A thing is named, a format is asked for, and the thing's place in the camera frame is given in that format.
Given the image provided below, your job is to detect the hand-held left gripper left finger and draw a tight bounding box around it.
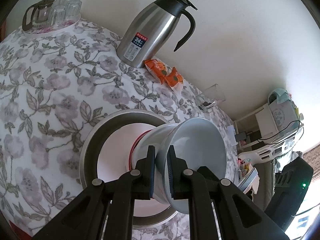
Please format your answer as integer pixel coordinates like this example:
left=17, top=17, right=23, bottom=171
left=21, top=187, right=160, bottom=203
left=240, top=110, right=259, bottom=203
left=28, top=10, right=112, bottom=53
left=32, top=145, right=157, bottom=240

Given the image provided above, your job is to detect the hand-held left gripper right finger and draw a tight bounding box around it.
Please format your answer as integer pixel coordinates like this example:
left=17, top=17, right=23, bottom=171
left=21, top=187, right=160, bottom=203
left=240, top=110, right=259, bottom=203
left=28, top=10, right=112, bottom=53
left=167, top=144, right=288, bottom=240

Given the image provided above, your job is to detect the strawberry print bowl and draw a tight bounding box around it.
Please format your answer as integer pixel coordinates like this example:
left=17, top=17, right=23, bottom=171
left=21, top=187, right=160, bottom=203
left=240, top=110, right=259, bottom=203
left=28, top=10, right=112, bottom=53
left=127, top=128, right=173, bottom=208

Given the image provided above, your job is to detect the light blue bowl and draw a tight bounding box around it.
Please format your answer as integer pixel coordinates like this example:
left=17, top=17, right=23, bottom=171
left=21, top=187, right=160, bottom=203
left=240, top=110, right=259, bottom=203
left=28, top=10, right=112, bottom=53
left=152, top=117, right=228, bottom=215

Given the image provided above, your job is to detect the stainless steel plate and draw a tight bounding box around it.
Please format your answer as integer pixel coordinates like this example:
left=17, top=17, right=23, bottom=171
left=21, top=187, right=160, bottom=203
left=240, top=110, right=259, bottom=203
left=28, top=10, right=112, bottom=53
left=79, top=109, right=180, bottom=228

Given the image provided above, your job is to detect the white power strip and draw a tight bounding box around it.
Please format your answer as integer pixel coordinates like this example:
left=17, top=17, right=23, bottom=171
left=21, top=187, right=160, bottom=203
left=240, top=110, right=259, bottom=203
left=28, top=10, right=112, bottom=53
left=227, top=126, right=238, bottom=145

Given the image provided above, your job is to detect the white shelf rack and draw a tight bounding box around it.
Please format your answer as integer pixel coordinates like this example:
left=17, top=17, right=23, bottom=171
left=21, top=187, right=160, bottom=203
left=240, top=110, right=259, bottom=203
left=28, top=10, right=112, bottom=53
left=234, top=104, right=304, bottom=165

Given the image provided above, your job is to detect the white printed box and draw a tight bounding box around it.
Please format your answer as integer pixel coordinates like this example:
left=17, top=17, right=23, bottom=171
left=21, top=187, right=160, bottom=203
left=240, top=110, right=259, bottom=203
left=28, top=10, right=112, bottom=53
left=269, top=94, right=299, bottom=130

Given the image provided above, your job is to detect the glass ashtray dish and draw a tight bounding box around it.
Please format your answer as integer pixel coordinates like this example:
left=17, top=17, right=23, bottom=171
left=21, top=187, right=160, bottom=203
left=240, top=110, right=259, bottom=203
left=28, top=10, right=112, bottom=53
left=196, top=84, right=226, bottom=112

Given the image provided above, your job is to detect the orange snack packet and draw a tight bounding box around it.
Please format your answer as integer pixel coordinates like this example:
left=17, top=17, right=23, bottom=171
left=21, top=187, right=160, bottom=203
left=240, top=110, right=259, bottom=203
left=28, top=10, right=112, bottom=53
left=144, top=59, right=168, bottom=84
left=164, top=66, right=184, bottom=92

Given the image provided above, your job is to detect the teal cloth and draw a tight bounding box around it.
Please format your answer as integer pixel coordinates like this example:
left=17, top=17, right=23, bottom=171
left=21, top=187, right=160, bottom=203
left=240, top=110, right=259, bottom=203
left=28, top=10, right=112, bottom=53
left=268, top=89, right=292, bottom=104

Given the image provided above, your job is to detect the grey floral tablecloth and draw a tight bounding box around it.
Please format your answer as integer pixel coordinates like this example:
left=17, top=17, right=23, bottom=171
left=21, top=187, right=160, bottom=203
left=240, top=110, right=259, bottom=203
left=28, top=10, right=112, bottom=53
left=0, top=17, right=240, bottom=240

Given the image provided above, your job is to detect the stainless steel thermos jug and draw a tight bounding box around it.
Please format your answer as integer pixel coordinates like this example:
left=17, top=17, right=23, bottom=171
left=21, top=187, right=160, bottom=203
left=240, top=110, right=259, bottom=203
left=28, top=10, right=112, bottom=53
left=116, top=0, right=198, bottom=68

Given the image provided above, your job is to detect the white round tray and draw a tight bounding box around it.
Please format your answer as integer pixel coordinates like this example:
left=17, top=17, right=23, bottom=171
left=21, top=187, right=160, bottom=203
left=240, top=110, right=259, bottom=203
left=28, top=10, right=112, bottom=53
left=22, top=15, right=82, bottom=39

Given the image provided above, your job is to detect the black cable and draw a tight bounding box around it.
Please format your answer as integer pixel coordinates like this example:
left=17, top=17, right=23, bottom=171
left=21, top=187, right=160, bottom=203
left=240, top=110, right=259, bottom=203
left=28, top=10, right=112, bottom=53
left=246, top=120, right=305, bottom=145

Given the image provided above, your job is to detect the glass teapot with black handle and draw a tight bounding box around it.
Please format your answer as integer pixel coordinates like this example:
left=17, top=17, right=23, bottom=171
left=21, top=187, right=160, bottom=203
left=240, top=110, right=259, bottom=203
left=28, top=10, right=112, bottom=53
left=22, top=0, right=55, bottom=32

